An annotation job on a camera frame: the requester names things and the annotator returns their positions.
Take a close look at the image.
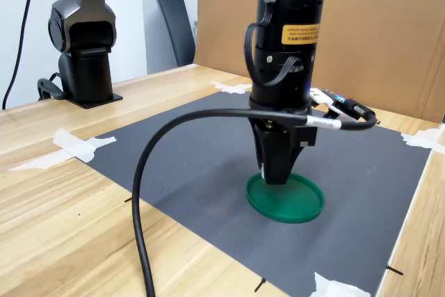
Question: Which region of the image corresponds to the round green lid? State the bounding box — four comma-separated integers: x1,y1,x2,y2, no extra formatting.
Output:
245,170,325,223

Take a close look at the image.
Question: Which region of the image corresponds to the large white tape patch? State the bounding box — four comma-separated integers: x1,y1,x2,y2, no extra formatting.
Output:
6,128,118,172

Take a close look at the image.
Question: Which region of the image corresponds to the dark grey mat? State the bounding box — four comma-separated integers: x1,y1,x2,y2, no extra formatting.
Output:
85,90,432,297

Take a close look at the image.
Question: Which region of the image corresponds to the black table clamp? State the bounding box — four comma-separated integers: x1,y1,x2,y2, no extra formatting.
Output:
36,72,67,102

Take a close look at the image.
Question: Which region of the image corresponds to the black flat ribbon cable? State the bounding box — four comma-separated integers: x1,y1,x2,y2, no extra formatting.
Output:
243,0,304,86

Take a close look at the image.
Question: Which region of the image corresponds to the brown cardboard partition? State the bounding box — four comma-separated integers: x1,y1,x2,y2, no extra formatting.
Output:
193,0,445,124

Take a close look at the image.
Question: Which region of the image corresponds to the small white camera box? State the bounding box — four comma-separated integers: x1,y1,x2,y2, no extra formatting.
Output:
308,87,355,119

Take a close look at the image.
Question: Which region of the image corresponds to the thin black cable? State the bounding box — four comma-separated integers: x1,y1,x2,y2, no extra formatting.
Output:
1,0,42,111

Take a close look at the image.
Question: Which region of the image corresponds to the dark grey chair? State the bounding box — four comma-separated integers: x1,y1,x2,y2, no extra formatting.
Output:
155,0,196,67

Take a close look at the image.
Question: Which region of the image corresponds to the small white tape patch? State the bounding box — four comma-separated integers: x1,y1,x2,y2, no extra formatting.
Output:
309,271,371,297
211,81,253,95
400,128,445,154

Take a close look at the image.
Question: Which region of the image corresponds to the thick black camera cable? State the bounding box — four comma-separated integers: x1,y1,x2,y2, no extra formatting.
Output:
131,100,380,297

